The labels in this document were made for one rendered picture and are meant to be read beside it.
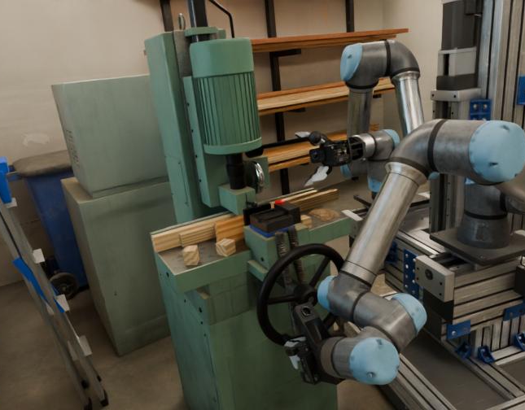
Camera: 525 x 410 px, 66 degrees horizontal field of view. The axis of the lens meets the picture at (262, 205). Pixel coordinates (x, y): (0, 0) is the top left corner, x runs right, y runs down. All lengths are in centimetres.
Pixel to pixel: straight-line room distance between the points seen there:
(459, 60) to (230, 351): 116
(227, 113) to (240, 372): 78
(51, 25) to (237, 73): 248
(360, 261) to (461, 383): 100
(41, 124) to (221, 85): 245
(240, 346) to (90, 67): 268
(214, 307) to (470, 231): 79
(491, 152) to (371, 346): 42
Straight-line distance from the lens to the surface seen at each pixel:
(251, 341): 132
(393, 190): 93
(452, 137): 91
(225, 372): 133
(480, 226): 136
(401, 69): 147
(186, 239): 126
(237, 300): 122
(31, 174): 286
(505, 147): 90
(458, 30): 151
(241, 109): 117
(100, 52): 354
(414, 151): 94
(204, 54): 116
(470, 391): 178
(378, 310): 83
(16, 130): 346
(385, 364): 76
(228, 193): 128
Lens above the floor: 139
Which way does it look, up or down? 19 degrees down
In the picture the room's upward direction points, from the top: 6 degrees counter-clockwise
